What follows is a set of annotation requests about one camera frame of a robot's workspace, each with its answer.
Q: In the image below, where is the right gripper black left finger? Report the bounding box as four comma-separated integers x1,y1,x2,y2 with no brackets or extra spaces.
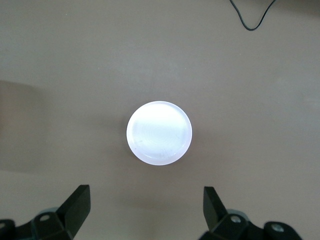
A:
0,184,91,240

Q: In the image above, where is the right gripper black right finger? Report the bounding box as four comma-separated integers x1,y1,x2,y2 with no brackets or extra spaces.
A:
199,186,301,240

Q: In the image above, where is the thin black looped cable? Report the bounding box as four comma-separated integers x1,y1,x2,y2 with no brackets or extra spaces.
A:
228,0,276,32

